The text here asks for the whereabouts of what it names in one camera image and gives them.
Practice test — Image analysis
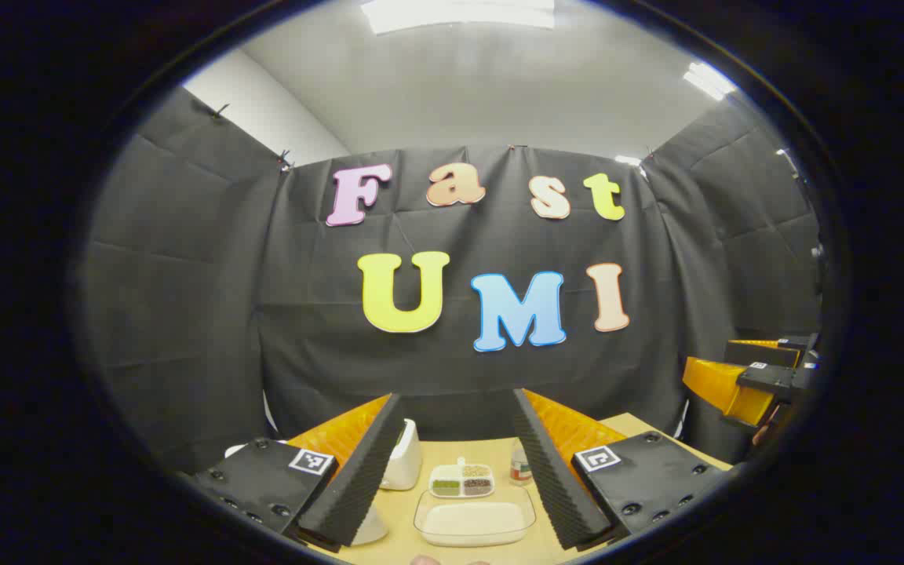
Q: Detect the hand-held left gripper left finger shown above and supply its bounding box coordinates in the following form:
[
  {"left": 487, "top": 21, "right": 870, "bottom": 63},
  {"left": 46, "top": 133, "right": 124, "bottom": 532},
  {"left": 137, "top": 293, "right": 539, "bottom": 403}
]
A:
[{"left": 193, "top": 392, "right": 407, "bottom": 549}]

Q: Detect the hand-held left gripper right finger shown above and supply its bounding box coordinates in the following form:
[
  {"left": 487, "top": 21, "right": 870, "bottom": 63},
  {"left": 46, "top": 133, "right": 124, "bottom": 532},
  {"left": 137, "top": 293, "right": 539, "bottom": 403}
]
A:
[{"left": 512, "top": 388, "right": 735, "bottom": 551}]

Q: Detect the white rice cooker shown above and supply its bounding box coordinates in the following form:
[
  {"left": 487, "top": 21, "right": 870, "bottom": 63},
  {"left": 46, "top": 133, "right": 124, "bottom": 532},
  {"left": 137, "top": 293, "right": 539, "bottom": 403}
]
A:
[{"left": 224, "top": 439, "right": 391, "bottom": 547}]

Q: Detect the clear tray of white rice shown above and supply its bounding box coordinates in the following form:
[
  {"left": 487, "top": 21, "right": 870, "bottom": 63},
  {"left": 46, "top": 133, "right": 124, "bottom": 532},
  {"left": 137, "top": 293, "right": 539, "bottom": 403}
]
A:
[{"left": 413, "top": 487, "right": 537, "bottom": 548}]

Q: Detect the clear plastic bottle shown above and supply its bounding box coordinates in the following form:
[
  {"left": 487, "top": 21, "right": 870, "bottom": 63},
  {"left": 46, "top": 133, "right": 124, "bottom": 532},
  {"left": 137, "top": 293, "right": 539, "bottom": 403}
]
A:
[{"left": 509, "top": 439, "right": 534, "bottom": 487}]

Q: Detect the white toaster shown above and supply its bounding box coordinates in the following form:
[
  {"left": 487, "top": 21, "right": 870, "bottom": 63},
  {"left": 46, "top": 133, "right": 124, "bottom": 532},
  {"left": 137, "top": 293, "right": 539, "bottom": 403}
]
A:
[{"left": 379, "top": 419, "right": 424, "bottom": 492}]

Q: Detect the white divided grain dish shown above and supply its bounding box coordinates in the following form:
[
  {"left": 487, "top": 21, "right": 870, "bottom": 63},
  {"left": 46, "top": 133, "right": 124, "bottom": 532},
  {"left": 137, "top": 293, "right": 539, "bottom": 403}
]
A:
[{"left": 428, "top": 457, "right": 496, "bottom": 500}]

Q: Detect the black backdrop cloth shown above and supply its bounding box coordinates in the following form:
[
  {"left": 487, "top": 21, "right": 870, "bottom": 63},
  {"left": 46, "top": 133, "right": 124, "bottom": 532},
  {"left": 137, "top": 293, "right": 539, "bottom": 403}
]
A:
[{"left": 79, "top": 86, "right": 826, "bottom": 472}]

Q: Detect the small ceiling light panel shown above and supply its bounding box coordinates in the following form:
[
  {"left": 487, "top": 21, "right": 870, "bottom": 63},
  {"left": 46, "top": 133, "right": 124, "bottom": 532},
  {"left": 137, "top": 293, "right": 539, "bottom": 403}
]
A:
[{"left": 683, "top": 62, "right": 738, "bottom": 102}]

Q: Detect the long ceiling light panel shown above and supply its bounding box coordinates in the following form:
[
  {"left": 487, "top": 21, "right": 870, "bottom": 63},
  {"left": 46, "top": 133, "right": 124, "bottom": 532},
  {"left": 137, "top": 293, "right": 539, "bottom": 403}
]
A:
[{"left": 361, "top": 0, "right": 557, "bottom": 35}]

